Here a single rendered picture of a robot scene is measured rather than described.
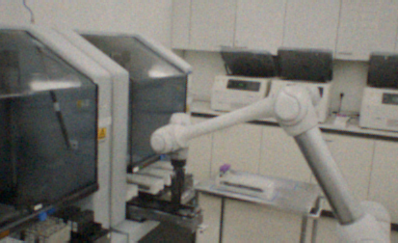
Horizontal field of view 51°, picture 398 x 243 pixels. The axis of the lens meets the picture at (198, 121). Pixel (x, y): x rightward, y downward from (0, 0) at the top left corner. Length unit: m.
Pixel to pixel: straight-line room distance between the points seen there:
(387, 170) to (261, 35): 1.76
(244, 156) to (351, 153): 1.02
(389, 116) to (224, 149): 1.58
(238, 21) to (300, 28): 0.64
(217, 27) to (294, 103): 3.12
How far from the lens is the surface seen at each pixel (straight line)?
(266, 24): 4.41
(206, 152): 4.41
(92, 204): 1.84
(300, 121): 1.56
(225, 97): 4.25
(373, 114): 4.04
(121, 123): 1.90
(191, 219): 1.93
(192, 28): 4.67
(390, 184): 4.16
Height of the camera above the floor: 1.58
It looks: 11 degrees down
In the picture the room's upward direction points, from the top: 3 degrees clockwise
